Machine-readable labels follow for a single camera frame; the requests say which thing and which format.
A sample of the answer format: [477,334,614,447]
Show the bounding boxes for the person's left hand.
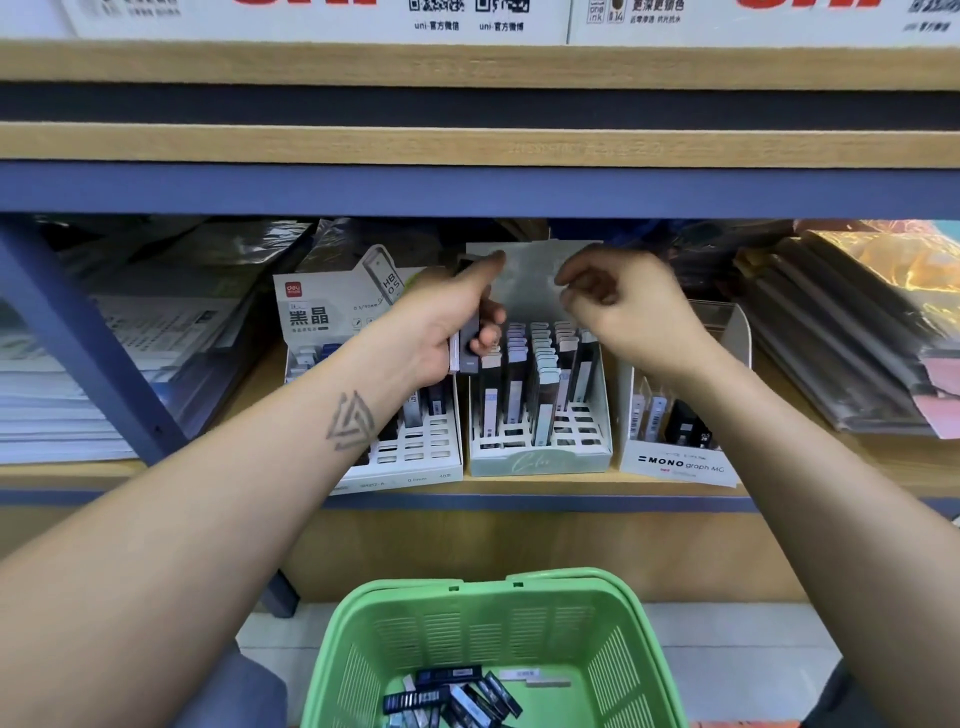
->
[375,252,509,389]

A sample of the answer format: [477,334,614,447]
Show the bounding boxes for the person's right hand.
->
[555,246,719,386]

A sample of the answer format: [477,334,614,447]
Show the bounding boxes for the bundle of lead cases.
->
[447,307,482,377]

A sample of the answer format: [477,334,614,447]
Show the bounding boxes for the pale green display box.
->
[465,240,615,479]

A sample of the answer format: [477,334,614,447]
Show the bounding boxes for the white display box red label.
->
[273,244,467,495]

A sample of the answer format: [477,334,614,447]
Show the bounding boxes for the clear plastic display box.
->
[615,300,755,489]

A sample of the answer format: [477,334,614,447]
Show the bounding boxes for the green plastic basket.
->
[301,567,690,728]

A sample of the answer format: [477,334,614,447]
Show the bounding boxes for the pile of lead cases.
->
[382,664,575,728]

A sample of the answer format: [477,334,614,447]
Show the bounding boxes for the person's left forearm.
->
[0,348,437,728]

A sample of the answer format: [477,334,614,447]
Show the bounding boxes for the person's right forearm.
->
[667,342,960,728]

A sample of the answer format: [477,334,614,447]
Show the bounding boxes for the row of white boxes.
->
[0,0,960,47]

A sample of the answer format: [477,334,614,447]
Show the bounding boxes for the dark plastic-wrapped packs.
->
[660,222,960,440]

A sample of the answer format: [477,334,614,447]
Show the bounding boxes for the stack of wrapped paper packs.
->
[0,217,314,467]

